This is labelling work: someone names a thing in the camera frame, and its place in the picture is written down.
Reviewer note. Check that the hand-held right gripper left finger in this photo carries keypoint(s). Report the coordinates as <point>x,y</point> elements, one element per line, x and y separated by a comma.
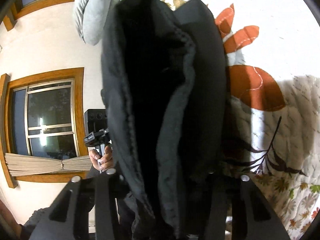
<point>102,200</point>

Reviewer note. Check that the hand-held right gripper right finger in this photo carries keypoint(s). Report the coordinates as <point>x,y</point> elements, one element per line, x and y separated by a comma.
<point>217,205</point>

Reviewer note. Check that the black pants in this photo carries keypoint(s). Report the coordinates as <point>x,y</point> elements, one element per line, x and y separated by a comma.
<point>150,80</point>

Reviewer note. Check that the person's left hand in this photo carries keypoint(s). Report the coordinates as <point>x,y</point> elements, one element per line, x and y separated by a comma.
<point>106,161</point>

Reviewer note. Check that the wooden framed window with curtain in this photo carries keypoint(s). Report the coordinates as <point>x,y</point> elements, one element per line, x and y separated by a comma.
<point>50,110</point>

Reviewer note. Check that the beige curtain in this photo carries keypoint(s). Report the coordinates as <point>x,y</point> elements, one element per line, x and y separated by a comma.
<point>37,163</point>

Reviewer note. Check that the grey pillow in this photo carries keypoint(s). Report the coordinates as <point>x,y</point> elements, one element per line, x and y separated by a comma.
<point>95,10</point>

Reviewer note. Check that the floral quilted mattress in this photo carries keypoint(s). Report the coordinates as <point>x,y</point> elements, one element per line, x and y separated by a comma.
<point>275,42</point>

